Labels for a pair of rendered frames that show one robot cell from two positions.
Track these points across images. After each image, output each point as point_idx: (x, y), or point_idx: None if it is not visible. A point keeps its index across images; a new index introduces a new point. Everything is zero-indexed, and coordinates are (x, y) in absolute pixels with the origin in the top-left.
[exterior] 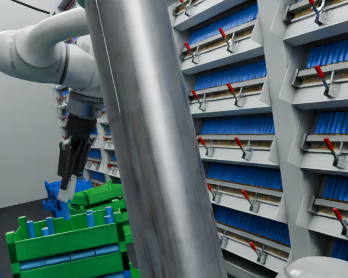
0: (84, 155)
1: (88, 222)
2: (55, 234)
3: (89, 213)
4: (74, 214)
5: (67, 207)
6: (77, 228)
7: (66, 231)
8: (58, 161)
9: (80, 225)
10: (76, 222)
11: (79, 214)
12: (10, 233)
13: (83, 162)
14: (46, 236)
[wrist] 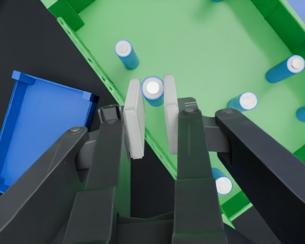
0: (254, 201)
1: (234, 101)
2: (113, 96)
3: (286, 71)
4: (291, 7)
5: (154, 104)
6: (274, 24)
7: (256, 4)
8: (26, 171)
9: (282, 31)
10: (281, 19)
11: (297, 22)
12: (44, 1)
13: (234, 176)
14: (100, 78)
